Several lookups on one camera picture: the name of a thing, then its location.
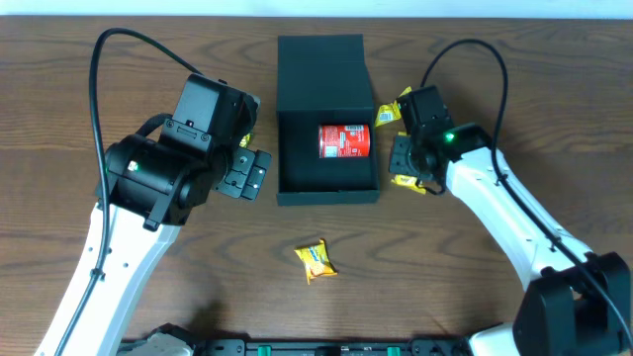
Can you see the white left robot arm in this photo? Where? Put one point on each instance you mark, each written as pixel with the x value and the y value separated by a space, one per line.
pixel 153 186

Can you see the orange yellow snack packet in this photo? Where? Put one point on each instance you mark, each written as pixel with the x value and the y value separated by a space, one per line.
pixel 403 180

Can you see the yellow biscuit packet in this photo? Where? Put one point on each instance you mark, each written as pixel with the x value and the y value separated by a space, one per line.
pixel 316 261

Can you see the red soda can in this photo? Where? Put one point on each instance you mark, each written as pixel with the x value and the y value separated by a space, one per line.
pixel 344 141

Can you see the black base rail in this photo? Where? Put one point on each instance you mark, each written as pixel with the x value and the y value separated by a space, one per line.
pixel 165 344

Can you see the small yellow packet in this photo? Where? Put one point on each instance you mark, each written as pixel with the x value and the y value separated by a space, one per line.
pixel 388 113

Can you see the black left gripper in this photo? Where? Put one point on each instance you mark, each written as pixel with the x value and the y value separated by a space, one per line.
pixel 245 173

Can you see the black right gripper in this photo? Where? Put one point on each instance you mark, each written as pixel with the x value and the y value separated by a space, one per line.
pixel 401 159

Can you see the black open box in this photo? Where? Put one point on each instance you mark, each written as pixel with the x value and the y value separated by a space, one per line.
pixel 323 81

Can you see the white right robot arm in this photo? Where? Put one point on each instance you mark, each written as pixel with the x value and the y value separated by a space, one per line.
pixel 575 301

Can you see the green yellow snack packet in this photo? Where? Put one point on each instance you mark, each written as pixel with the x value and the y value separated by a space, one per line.
pixel 246 140

